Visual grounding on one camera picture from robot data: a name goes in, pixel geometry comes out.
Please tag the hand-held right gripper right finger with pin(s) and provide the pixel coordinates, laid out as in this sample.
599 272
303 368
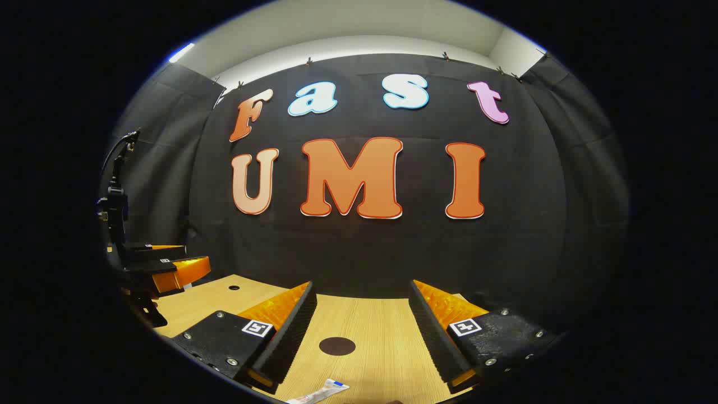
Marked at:
435 336

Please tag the black backdrop cloth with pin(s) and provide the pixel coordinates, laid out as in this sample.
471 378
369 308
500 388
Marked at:
359 252

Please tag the wooden desktop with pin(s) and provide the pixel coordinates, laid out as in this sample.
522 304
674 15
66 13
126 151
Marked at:
370 325

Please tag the ceiling light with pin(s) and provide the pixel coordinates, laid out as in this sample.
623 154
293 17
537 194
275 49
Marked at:
180 53

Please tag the white toothpaste tube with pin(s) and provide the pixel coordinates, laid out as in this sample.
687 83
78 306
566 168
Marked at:
320 393

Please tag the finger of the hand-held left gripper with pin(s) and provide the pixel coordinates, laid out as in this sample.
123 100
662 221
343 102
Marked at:
146 252
179 275

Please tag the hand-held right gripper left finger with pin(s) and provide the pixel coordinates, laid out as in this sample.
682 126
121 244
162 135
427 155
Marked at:
289 336

